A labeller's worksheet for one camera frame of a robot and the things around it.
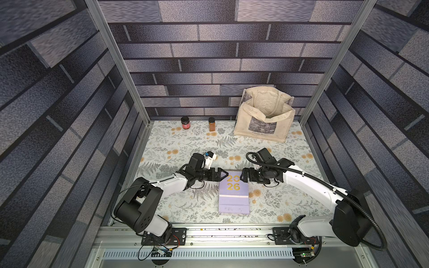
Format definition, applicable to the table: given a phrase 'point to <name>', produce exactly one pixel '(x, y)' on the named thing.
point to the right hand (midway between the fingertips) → (247, 177)
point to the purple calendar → (234, 194)
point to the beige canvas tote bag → (265, 113)
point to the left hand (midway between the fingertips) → (223, 173)
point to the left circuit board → (163, 250)
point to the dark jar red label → (185, 122)
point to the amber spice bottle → (211, 124)
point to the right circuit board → (310, 254)
